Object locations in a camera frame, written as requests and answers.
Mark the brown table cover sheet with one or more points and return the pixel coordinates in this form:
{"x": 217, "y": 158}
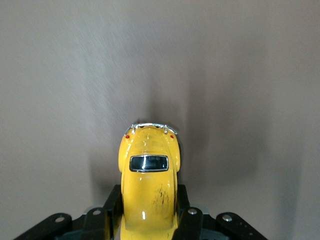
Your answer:
{"x": 160, "y": 62}

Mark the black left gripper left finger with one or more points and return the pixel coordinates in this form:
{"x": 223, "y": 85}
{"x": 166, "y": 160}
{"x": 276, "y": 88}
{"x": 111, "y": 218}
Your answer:
{"x": 112, "y": 215}

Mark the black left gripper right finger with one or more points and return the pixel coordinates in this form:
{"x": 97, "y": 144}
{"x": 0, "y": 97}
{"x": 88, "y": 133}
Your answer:
{"x": 186, "y": 222}

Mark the yellow beetle toy car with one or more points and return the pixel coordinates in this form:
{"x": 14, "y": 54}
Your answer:
{"x": 147, "y": 155}

